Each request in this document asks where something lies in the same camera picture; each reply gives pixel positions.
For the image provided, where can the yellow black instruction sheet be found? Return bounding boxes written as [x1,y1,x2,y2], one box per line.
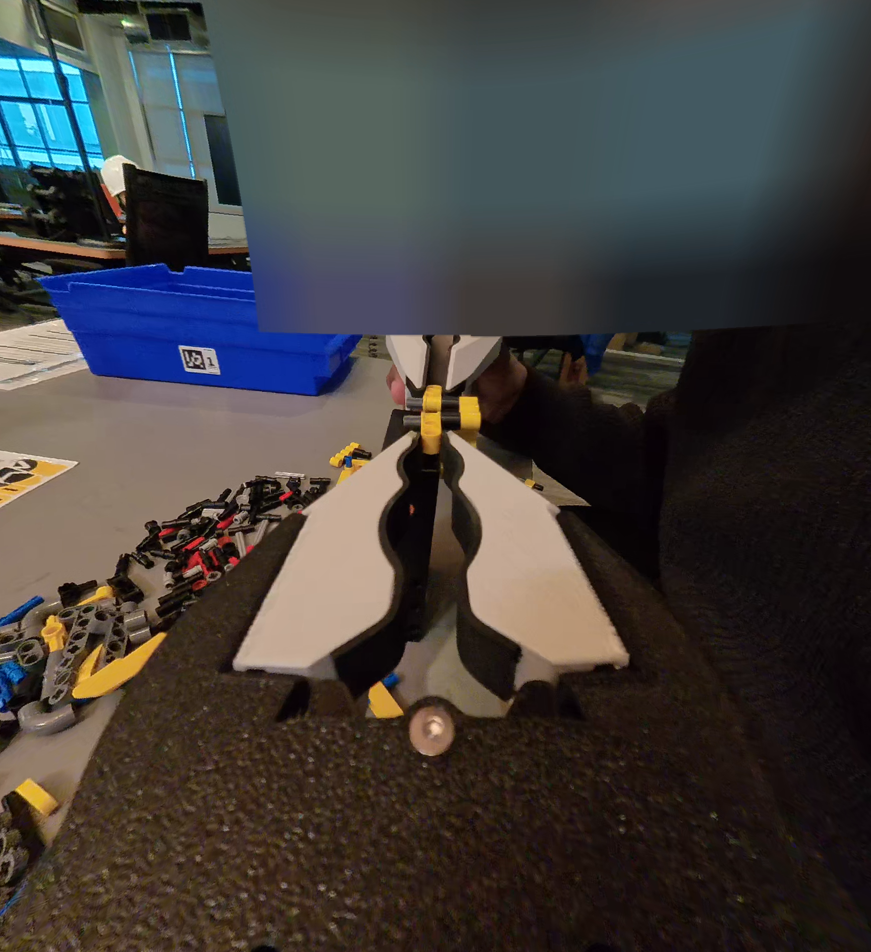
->
[0,444,79,531]

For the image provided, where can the white printed paper sheets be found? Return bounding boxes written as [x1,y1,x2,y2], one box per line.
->
[0,318,93,392]

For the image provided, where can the person's right hand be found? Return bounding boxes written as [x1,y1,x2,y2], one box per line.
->
[475,348,530,428]

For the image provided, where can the person's black sweater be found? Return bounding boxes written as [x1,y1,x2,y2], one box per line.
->
[643,321,871,952]

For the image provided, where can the pile of plastic building pieces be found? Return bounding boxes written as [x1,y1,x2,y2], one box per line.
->
[0,573,172,923]

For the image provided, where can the black rectangular block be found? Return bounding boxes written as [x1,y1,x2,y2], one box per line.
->
[391,445,444,644]

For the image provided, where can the person's right forearm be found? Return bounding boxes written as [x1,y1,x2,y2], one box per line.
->
[511,366,665,590]

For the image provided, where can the pile of black red pins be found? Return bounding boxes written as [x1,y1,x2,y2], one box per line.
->
[112,469,332,622]

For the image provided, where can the yellow wedge piece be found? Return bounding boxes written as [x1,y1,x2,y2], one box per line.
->
[366,673,406,719]

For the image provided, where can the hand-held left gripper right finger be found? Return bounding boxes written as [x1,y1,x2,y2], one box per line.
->
[441,430,631,702]

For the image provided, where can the large glass window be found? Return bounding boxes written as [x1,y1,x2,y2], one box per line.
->
[0,25,106,169]

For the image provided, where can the blue plastic bin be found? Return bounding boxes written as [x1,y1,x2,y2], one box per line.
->
[37,263,363,397]

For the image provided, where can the long wooden edged desk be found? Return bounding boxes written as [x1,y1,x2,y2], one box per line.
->
[0,207,250,263]

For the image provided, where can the yellow brick assembly black pins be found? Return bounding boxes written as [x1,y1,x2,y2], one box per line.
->
[404,384,482,477]

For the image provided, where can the black mesh office chair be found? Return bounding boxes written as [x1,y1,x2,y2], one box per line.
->
[120,164,210,273]

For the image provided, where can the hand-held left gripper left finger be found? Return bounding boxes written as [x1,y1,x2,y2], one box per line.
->
[232,430,417,698]

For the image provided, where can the small yellow brick with pins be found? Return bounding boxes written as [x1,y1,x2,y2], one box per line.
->
[329,442,374,486]

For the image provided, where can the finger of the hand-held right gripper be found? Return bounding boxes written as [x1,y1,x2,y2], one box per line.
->
[446,335,505,393]
[385,335,435,391]

